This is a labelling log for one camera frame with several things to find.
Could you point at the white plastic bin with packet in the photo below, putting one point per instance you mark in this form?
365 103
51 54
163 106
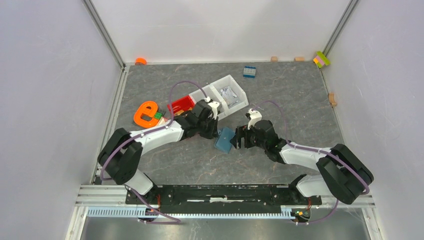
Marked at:
228 80

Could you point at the orange round cap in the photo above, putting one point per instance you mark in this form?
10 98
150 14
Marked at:
140 61

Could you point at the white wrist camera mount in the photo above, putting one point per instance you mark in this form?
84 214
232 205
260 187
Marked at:
253 116
214 105

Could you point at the clear plastic packet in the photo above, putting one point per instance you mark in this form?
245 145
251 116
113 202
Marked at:
230 97

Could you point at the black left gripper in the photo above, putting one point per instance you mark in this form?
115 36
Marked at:
213 134

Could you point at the green toy brick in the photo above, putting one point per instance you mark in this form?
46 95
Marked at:
158 115

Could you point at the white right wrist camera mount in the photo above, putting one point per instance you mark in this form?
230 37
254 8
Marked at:
253 116

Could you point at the red plastic bin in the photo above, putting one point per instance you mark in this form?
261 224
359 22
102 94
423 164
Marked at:
181 105

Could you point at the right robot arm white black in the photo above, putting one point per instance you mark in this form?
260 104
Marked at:
341 173

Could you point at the blue lego brick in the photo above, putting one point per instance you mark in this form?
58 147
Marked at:
249 72

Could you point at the curved wooden piece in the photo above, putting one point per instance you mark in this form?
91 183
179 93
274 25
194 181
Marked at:
332 100

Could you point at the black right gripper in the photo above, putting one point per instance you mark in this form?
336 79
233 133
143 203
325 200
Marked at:
242 131

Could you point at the orange letter e toy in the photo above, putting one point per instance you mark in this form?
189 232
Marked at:
145 115

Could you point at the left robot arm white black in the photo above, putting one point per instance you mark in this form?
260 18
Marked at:
120 157

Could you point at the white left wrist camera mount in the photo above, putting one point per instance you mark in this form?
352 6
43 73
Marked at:
214 105

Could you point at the aluminium frame rail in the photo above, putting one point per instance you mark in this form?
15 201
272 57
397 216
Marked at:
120 201

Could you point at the green pink stacked bricks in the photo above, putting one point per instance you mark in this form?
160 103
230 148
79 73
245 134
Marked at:
321 60

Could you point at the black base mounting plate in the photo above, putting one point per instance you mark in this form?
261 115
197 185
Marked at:
226 198

